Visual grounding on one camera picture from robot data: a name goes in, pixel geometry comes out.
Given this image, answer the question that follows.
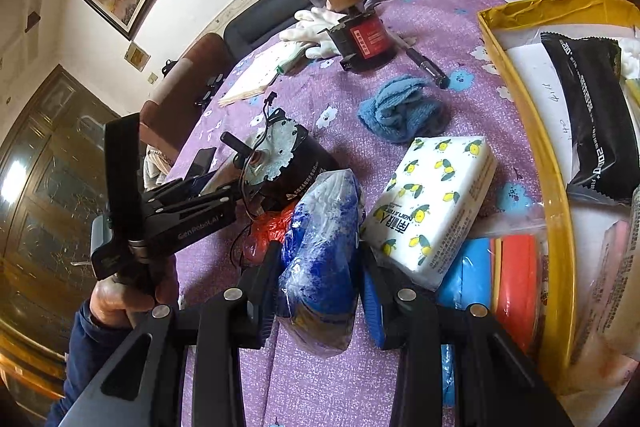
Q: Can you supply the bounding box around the black phone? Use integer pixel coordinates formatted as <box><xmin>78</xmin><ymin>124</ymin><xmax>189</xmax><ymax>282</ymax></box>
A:
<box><xmin>188</xmin><ymin>147</ymin><xmax>219</xmax><ymax>182</ymax></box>

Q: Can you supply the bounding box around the lemon print tissue pack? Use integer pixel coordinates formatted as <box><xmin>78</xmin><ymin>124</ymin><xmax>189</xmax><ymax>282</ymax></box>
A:
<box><xmin>359</xmin><ymin>135</ymin><xmax>499</xmax><ymax>293</ymax></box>

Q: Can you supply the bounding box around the blue and orange sponge pack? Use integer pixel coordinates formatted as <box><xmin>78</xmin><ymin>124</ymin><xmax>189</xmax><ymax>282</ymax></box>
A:
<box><xmin>436</xmin><ymin>233</ymin><xmax>549</xmax><ymax>349</ymax></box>

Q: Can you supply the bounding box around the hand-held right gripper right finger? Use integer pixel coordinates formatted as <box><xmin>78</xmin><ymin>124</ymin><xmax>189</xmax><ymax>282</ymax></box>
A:
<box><xmin>361</xmin><ymin>251</ymin><xmax>576</xmax><ymax>427</ymax></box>

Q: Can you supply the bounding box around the black pen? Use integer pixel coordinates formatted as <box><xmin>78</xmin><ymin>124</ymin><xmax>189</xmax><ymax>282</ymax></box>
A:
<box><xmin>399</xmin><ymin>44</ymin><xmax>452</xmax><ymax>88</ymax></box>

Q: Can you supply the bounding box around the black snack packet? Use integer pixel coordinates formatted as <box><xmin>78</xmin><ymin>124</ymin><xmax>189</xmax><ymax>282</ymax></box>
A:
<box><xmin>539</xmin><ymin>29</ymin><xmax>640</xmax><ymax>204</ymax></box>

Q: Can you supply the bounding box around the yellow wall sign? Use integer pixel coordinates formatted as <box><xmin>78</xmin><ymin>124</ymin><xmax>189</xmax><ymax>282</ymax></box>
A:
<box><xmin>124</xmin><ymin>41</ymin><xmax>152</xmax><ymax>71</ymax></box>

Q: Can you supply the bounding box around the dark blue rag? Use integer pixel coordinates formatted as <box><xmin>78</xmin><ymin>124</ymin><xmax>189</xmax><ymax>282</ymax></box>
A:
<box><xmin>357</xmin><ymin>75</ymin><xmax>447</xmax><ymax>144</ymax></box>

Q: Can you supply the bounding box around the yellow cardboard box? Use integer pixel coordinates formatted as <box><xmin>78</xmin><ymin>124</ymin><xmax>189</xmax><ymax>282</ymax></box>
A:
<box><xmin>477</xmin><ymin>0</ymin><xmax>640</xmax><ymax>397</ymax></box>

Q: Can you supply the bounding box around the white paper notebook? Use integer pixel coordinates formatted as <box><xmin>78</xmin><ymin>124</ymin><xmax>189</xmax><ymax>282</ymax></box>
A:
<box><xmin>218</xmin><ymin>40</ymin><xmax>312</xmax><ymax>108</ymax></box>

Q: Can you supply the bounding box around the person's left hand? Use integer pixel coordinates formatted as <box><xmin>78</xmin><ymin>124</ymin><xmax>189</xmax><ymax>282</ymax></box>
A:
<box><xmin>89</xmin><ymin>256</ymin><xmax>179</xmax><ymax>329</ymax></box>

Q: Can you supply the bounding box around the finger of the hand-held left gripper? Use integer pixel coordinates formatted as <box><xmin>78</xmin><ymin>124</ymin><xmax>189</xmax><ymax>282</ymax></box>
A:
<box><xmin>161</xmin><ymin>187</ymin><xmax>243</xmax><ymax>214</ymax></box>
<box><xmin>144</xmin><ymin>171</ymin><xmax>217</xmax><ymax>206</ymax></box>

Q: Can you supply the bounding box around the brown armchair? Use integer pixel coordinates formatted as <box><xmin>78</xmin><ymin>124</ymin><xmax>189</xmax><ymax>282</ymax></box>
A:
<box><xmin>139</xmin><ymin>32</ymin><xmax>237</xmax><ymax>164</ymax></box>

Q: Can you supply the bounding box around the person's left forearm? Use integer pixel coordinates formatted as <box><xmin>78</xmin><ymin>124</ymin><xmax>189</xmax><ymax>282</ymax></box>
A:
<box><xmin>46</xmin><ymin>301</ymin><xmax>135</xmax><ymax>427</ymax></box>

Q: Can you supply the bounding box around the red and black box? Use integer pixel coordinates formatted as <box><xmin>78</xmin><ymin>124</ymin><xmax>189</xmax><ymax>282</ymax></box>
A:
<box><xmin>327</xmin><ymin>14</ymin><xmax>397</xmax><ymax>72</ymax></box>

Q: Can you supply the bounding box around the bagged dark blue cloth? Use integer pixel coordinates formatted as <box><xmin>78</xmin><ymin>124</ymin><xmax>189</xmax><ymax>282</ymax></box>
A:
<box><xmin>276</xmin><ymin>169</ymin><xmax>367</xmax><ymax>361</ymax></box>

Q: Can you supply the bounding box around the beige patterned cloth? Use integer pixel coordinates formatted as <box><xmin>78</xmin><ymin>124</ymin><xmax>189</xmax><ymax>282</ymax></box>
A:
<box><xmin>143</xmin><ymin>146</ymin><xmax>174</xmax><ymax>188</ymax></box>

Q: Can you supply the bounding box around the white glove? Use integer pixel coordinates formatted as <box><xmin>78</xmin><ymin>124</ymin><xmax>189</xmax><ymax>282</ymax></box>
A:
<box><xmin>278</xmin><ymin>6</ymin><xmax>342</xmax><ymax>60</ymax></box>

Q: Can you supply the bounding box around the black electric motor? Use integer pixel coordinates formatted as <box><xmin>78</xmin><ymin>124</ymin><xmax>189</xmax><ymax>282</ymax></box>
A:
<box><xmin>219</xmin><ymin>106</ymin><xmax>342</xmax><ymax>214</ymax></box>

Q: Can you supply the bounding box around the red mesh bag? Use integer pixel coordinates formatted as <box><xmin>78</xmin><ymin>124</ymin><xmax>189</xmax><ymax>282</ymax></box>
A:
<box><xmin>242</xmin><ymin>201</ymin><xmax>302</xmax><ymax>266</ymax></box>

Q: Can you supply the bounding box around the dark wooden cabinet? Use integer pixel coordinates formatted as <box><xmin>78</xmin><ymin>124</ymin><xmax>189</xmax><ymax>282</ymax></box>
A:
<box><xmin>0</xmin><ymin>64</ymin><xmax>122</xmax><ymax>410</ymax></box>

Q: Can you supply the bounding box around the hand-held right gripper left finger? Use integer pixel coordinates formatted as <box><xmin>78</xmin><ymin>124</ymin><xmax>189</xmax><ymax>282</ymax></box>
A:
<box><xmin>60</xmin><ymin>242</ymin><xmax>282</xmax><ymax>427</ymax></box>

